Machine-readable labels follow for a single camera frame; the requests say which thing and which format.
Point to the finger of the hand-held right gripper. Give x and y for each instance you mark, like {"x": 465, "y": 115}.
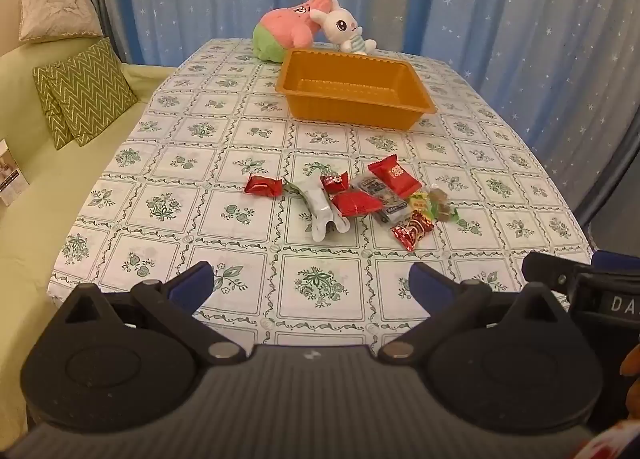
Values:
{"x": 545, "y": 269}

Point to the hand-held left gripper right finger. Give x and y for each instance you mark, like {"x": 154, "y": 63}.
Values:
{"x": 431, "y": 285}

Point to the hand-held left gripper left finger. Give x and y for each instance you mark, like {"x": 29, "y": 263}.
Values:
{"x": 192, "y": 285}

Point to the red brown striped candy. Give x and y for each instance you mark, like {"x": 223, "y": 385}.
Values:
{"x": 412, "y": 230}

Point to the yellow green candy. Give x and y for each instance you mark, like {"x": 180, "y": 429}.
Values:
{"x": 420, "y": 201}

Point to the red pillow snack packet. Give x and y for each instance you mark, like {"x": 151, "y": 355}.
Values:
{"x": 355, "y": 203}

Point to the transparent dark snack packet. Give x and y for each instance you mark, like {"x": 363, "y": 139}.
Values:
{"x": 375, "y": 187}

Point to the large red snack packet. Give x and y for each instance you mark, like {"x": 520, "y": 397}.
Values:
{"x": 395, "y": 176}

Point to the red foil candy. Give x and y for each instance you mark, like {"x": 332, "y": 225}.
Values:
{"x": 262, "y": 186}

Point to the white green snack packet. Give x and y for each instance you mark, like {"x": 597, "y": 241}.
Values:
{"x": 320, "y": 211}

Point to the small red candy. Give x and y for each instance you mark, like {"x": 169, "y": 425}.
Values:
{"x": 335, "y": 183}

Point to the orange plastic tray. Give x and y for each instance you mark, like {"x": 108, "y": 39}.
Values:
{"x": 350, "y": 110}

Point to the person's right hand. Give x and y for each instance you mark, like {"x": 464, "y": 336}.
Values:
{"x": 634, "y": 361}

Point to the green floral tablecloth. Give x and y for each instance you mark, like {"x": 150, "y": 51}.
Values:
{"x": 200, "y": 164}

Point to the red white printed clothing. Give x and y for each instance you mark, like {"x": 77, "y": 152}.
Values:
{"x": 620, "y": 441}

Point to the light green sofa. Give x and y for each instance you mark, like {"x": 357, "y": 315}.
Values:
{"x": 30, "y": 249}

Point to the white booklet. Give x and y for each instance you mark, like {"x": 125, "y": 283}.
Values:
{"x": 10, "y": 179}

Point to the green zigzag cushion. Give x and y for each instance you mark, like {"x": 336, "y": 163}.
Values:
{"x": 92, "y": 89}
{"x": 46, "y": 99}

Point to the blue starred curtain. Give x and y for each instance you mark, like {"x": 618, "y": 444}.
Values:
{"x": 500, "y": 14}

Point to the pink starfish plush toy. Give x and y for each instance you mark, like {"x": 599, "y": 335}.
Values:
{"x": 280, "y": 29}

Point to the white bunny plush toy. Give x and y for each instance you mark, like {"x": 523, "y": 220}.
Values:
{"x": 340, "y": 26}

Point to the beige cushion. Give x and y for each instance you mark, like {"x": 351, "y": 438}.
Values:
{"x": 57, "y": 14}

